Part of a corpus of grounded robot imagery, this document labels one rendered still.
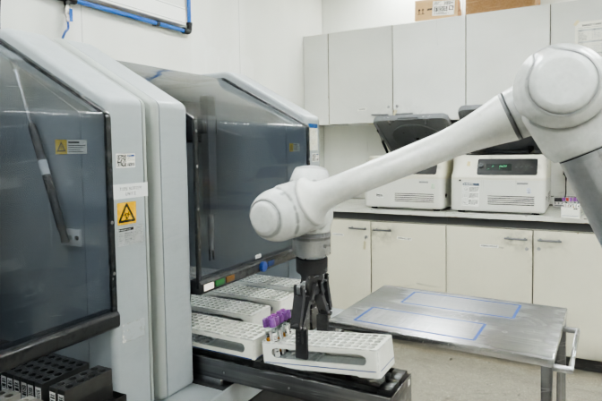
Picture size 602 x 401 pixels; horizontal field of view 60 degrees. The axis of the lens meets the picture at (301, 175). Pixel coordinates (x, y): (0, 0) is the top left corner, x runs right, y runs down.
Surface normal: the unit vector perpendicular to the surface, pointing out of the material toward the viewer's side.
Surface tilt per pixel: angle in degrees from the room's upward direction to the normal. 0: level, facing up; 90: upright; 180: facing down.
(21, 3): 90
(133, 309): 90
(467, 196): 90
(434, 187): 88
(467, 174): 59
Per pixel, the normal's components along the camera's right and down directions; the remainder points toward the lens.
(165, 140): 0.88, 0.01
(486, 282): -0.51, 0.05
